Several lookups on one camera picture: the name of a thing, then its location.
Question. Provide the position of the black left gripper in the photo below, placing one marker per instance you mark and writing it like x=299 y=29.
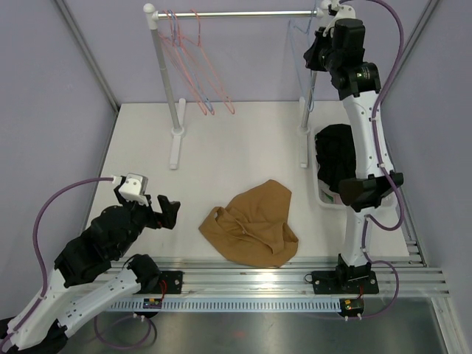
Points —
x=168 y=217

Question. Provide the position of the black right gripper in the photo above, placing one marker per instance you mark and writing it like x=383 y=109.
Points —
x=310 y=56

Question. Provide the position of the blue hanger with brown top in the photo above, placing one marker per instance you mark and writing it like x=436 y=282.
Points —
x=300 y=38

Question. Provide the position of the black tank top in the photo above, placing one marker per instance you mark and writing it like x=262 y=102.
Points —
x=335 y=155

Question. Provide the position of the brown tank top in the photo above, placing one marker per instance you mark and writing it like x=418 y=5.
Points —
x=253 y=230

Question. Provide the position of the pink hanger with black top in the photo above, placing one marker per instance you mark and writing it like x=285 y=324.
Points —
x=206 y=71

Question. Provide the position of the pink hanger with grey top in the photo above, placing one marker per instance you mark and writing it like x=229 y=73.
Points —
x=183 y=63

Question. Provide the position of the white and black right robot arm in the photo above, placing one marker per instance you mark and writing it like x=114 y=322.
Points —
x=339 y=50

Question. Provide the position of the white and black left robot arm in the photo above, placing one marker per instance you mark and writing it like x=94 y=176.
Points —
x=56 y=313

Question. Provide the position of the white and metal clothes rack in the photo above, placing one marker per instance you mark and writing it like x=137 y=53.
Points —
x=177 y=109

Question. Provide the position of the white plastic basket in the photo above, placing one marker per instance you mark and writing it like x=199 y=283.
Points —
x=331 y=200

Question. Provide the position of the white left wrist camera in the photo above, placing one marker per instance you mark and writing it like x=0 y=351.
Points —
x=132 y=188

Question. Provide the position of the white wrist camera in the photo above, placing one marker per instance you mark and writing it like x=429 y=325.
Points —
x=337 y=11
x=132 y=188

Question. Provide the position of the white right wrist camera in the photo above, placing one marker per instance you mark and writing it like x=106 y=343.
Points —
x=337 y=11

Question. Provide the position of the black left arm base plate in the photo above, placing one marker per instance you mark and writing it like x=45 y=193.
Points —
x=170 y=282

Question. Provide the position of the right aluminium frame post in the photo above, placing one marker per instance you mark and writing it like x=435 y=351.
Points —
x=406 y=45

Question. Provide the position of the aluminium frame post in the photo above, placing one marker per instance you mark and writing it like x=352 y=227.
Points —
x=406 y=45
x=80 y=41

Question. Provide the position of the white slotted cable duct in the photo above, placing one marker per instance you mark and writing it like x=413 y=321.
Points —
x=227 y=305

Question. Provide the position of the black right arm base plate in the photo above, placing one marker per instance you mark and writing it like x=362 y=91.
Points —
x=326 y=283

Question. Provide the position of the left aluminium frame post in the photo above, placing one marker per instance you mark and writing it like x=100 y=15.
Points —
x=80 y=41

